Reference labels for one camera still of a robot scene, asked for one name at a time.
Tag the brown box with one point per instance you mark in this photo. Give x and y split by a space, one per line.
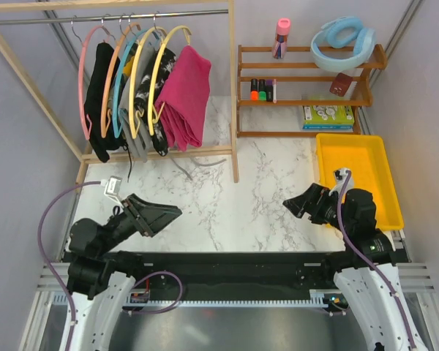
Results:
340 84

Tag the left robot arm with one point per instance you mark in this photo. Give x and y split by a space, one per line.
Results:
95 252

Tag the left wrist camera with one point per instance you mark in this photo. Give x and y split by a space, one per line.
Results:
112 188

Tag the yellow tray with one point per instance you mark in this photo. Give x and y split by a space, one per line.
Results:
365 156

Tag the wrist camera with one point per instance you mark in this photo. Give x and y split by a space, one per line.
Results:
112 188
344 181

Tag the wooden shelf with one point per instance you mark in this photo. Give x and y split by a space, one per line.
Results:
299 84

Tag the orange hanger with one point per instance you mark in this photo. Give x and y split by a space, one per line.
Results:
104 123

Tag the pink trousers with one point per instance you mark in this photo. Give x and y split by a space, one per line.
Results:
183 100

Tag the blue neck pillow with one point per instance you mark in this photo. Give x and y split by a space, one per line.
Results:
338 34

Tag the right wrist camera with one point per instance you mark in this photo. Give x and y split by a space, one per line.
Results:
344 181

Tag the green book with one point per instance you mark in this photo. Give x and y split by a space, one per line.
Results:
328 117

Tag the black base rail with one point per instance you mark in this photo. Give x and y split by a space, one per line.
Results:
210 276

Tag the blue hanger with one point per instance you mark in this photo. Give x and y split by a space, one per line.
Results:
117 87

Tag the orange highlighter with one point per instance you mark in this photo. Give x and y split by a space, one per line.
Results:
254 92

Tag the yellow hanger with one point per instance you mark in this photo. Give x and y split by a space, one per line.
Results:
134 119
158 76

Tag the black white patterned garment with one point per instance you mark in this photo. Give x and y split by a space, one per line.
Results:
159 141

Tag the white pen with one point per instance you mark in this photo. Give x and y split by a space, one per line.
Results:
274 90

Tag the wooden clothes rack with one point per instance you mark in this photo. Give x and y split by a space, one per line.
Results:
84 157

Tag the pink hanger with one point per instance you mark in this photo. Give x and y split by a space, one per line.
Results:
81 67

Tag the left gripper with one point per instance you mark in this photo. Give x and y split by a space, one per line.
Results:
153 216

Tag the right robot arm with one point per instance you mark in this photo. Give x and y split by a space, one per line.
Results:
366 272

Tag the pink water bottle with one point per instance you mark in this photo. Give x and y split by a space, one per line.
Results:
279 47

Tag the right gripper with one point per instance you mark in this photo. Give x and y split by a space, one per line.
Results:
316 194

